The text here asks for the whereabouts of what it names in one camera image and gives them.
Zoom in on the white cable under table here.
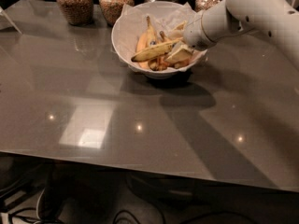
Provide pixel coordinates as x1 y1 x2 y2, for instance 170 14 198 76
35 187 50 224

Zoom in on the white sheet at left edge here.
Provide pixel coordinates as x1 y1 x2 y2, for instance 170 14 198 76
0 7 22 34

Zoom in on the long yellow banana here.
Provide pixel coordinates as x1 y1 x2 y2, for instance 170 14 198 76
131 39 182 63

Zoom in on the yellow banana at left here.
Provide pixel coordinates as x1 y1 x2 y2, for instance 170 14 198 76
136 17 158 70

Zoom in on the glass jar of grains leftmost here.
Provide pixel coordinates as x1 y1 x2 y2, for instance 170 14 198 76
56 0 93 26

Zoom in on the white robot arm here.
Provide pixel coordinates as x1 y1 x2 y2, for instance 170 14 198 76
182 0 299 69

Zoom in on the black cable on floor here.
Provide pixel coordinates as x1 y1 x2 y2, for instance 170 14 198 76
111 209 143 224

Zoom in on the orange banana bunch in bowl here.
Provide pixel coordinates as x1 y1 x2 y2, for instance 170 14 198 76
148 30 191 72

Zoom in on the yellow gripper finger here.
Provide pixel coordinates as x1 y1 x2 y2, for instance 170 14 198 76
164 42 193 63
168 21 187 39

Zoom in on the white bowl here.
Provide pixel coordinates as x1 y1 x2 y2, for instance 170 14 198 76
110 1 208 80

